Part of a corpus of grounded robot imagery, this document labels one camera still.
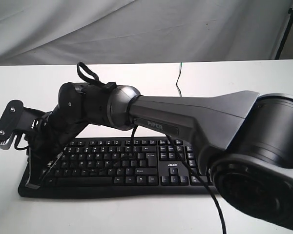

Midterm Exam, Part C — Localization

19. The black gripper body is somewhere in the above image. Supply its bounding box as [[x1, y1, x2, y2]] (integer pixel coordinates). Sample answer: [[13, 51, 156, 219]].
[[28, 111, 88, 158]]

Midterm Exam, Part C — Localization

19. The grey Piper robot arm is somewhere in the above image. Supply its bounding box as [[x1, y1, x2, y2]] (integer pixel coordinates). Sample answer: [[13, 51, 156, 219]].
[[20, 81, 293, 230]]

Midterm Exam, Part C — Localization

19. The black acer keyboard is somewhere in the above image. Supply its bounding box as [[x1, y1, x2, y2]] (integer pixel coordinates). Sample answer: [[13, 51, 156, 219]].
[[18, 136, 214, 199]]

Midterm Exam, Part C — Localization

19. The white backdrop cloth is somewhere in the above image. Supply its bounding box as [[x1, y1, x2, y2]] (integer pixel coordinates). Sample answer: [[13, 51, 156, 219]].
[[0, 0, 293, 65]]

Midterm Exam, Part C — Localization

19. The thick black braided cable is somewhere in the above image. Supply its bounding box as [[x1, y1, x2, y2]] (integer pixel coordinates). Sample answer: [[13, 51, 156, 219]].
[[130, 124, 227, 234]]

